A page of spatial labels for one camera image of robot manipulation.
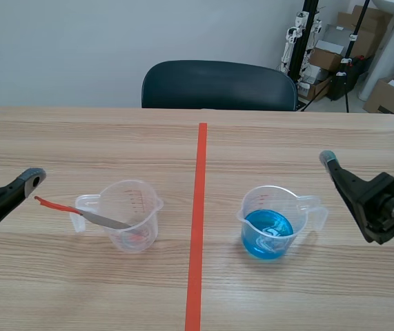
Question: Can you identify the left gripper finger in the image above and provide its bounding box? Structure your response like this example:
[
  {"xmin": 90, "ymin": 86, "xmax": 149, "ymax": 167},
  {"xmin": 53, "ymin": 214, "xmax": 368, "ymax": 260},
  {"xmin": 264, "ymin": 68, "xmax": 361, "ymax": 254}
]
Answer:
[{"xmin": 0, "ymin": 168, "xmax": 48, "ymax": 250}]

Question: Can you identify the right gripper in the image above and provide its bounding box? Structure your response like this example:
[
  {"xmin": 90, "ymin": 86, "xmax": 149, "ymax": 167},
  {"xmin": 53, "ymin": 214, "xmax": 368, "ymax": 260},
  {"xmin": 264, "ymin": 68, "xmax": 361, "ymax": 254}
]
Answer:
[{"xmin": 319, "ymin": 150, "xmax": 394, "ymax": 245}]

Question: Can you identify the brown cardboard box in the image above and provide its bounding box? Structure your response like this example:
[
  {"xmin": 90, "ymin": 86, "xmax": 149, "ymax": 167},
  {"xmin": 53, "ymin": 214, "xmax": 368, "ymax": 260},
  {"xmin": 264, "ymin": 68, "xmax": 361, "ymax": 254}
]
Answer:
[
  {"xmin": 336, "ymin": 4, "xmax": 394, "ymax": 60},
  {"xmin": 306, "ymin": 40, "xmax": 344, "ymax": 101},
  {"xmin": 362, "ymin": 77, "xmax": 394, "ymax": 117}
]

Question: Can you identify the black tripod stand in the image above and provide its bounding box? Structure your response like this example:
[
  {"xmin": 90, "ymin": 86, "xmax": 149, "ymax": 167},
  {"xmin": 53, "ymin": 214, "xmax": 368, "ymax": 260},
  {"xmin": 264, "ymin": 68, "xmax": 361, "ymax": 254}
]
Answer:
[{"xmin": 299, "ymin": 0, "xmax": 372, "ymax": 113}]

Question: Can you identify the clear beaker with blue liquid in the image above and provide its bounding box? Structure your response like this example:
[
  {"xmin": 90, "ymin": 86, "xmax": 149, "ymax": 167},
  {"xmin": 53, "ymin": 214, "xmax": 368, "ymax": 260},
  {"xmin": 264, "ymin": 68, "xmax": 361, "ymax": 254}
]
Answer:
[{"xmin": 236, "ymin": 185, "xmax": 329, "ymax": 265}]

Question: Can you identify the empty clear plastic beaker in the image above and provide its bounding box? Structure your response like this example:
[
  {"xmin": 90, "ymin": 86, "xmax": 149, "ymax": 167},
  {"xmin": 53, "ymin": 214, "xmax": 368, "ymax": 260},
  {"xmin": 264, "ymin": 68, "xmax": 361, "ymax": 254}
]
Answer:
[{"xmin": 75, "ymin": 179, "xmax": 165, "ymax": 254}]

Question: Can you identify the dark blue chair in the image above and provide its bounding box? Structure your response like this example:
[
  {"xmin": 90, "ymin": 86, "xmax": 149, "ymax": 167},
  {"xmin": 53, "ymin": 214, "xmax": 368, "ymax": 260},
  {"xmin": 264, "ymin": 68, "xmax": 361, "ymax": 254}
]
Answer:
[{"xmin": 141, "ymin": 60, "xmax": 299, "ymax": 112}]

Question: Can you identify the black metal rail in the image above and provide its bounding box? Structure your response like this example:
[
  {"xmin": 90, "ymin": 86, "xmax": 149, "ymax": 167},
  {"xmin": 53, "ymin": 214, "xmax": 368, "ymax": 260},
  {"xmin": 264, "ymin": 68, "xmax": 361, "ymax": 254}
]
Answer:
[{"xmin": 286, "ymin": 0, "xmax": 319, "ymax": 83}]

